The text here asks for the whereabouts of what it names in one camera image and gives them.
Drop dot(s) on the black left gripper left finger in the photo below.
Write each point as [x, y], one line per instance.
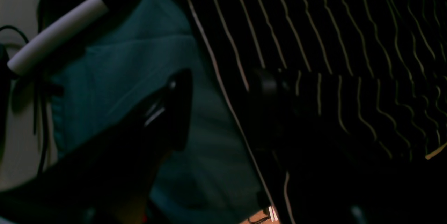
[107, 179]

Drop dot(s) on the aluminium frame post with label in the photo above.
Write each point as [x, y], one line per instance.
[271, 213]

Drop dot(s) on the navy white striped t-shirt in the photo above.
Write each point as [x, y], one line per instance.
[372, 69]

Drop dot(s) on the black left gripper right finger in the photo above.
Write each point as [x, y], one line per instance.
[314, 175]

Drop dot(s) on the black white marker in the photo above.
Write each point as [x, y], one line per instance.
[55, 35]

